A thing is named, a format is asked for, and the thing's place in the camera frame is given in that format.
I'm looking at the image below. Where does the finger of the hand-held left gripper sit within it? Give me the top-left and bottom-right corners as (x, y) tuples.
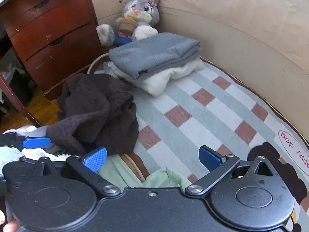
(0, 132), (52, 149)

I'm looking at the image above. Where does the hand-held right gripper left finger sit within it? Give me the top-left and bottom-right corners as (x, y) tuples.
(20, 147), (121, 197)

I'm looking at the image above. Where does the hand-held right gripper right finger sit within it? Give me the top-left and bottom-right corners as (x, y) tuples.
(185, 145), (274, 196)

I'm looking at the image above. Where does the dark brown knit sweater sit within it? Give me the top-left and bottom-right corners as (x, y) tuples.
(46, 74), (140, 155)

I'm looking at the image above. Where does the light grey garment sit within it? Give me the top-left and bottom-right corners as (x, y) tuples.
(3, 125), (73, 162)

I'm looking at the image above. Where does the mint green garment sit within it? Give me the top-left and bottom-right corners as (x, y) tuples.
(98, 155), (194, 189)

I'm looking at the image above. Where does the checked blanket with cartoon print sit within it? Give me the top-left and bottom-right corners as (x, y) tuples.
(87, 53), (309, 232)

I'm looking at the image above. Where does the black waste bin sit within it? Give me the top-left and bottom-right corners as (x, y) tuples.
(0, 64), (33, 107)

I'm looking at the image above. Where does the folded white garment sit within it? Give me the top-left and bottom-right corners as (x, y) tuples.
(107, 58), (205, 97)

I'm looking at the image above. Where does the wooden desk with drawers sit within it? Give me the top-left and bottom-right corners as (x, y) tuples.
(0, 0), (105, 127)

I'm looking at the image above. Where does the folded grey garment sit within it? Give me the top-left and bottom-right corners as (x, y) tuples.
(109, 32), (202, 81)

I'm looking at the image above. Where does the grey rabbit plush toy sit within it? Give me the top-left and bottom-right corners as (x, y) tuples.
(96, 0), (165, 47)

